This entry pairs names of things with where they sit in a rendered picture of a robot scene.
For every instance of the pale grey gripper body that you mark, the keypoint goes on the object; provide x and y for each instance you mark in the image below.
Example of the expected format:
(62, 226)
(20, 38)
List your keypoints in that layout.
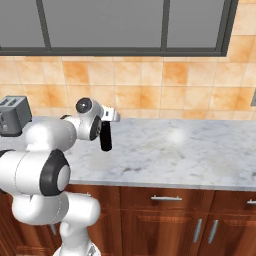
(115, 116)

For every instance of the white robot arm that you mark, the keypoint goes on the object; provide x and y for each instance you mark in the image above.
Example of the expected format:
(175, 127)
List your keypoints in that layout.
(50, 135)

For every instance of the brown wooden drawer front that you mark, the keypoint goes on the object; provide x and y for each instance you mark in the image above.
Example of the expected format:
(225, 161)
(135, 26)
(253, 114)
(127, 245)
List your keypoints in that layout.
(108, 196)
(136, 198)
(233, 201)

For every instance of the dark framed window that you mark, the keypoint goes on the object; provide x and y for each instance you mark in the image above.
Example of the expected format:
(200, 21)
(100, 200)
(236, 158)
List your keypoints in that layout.
(106, 23)

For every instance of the grey toaster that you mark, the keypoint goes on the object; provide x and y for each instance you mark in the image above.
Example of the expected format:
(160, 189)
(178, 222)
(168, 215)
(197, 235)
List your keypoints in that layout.
(13, 115)

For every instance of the brown wooden cupboard door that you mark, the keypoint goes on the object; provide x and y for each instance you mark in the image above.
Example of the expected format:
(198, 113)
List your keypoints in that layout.
(236, 238)
(31, 241)
(111, 233)
(160, 236)

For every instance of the grey wall outlet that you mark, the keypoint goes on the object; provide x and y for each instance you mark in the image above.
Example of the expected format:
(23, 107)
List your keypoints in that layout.
(253, 98)

